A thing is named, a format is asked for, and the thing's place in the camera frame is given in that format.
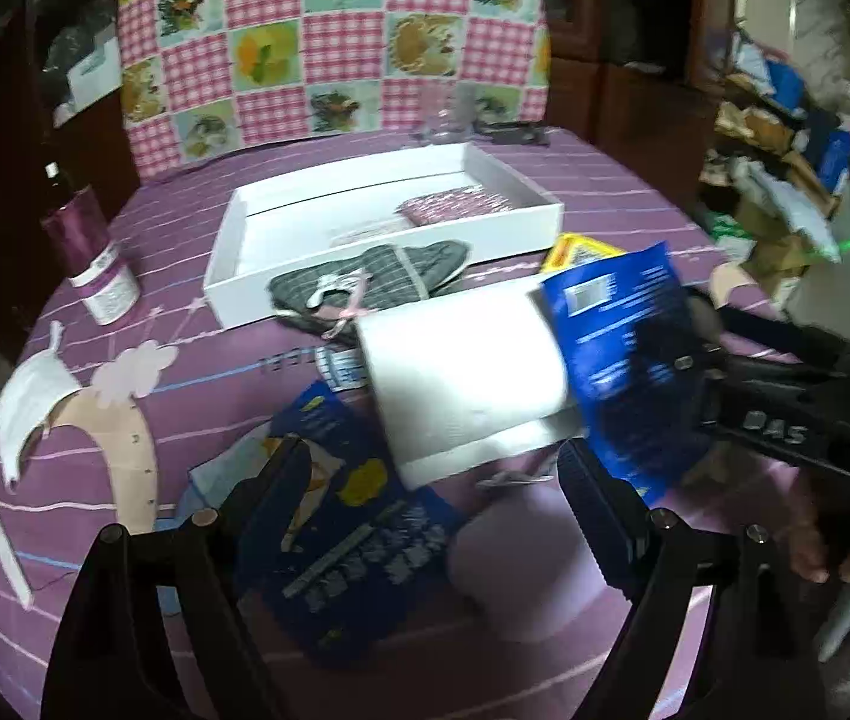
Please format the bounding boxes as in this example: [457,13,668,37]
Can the white face mask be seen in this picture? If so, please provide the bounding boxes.
[0,321,85,492]

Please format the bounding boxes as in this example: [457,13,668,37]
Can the white shallow tray box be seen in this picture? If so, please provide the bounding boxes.
[203,142,564,331]

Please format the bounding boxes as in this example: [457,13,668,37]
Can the purple printed tablecloth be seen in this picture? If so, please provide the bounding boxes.
[0,127,850,720]

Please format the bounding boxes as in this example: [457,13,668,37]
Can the pink patterned pouch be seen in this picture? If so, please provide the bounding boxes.
[396,184,516,226]

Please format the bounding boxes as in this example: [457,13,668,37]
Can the purple bottle with white label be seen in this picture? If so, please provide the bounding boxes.
[41,161,142,327]

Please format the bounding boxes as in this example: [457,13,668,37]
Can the small tissue pack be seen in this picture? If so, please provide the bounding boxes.
[317,349,373,391]

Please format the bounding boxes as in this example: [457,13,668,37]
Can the black folded glasses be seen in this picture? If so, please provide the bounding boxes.
[473,120,549,147]

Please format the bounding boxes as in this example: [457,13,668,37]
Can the blue packet with yellow print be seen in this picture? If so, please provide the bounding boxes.
[233,382,463,668]

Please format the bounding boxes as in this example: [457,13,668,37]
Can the dark wooden cabinet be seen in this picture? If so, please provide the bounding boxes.
[545,0,733,158]

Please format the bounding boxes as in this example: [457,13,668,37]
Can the person's right hand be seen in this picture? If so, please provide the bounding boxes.
[788,499,850,586]

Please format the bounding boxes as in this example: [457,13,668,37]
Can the lavender soft pouch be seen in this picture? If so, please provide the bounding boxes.
[447,499,621,642]

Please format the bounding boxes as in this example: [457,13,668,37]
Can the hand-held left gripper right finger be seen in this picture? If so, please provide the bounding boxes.
[555,439,838,720]

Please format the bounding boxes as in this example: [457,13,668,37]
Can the pink checked printed cloth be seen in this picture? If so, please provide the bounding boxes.
[119,0,552,182]

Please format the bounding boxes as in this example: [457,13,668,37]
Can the grey plaid oven mitt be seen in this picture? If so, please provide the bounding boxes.
[267,240,471,338]

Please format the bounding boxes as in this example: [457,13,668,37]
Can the clear glass cup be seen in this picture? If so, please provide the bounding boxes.
[413,82,478,143]

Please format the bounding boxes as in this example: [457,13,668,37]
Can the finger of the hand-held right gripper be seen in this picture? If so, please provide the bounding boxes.
[687,292,850,380]
[695,356,850,397]

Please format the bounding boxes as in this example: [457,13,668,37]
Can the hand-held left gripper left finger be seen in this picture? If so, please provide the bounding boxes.
[42,435,313,720]

